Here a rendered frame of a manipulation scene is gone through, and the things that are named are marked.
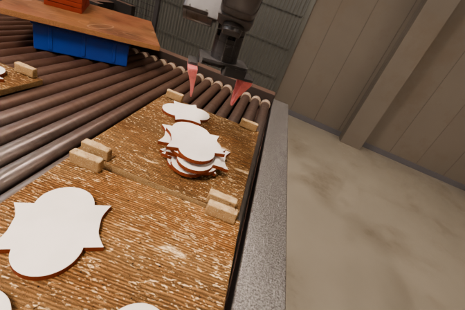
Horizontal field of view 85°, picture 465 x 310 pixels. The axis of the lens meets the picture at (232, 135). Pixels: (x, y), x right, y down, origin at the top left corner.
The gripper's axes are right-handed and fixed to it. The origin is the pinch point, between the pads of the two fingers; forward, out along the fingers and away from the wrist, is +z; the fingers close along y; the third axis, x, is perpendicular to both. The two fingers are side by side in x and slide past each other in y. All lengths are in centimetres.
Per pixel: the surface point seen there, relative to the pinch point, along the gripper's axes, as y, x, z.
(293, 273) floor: -82, -23, 110
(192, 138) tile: 2.8, 5.9, 8.4
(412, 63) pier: -269, -221, -11
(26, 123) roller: 37.6, 0.6, 15.3
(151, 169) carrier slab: 10.3, 11.6, 13.9
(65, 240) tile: 19.4, 30.2, 12.3
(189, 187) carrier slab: 2.2, 15.4, 14.0
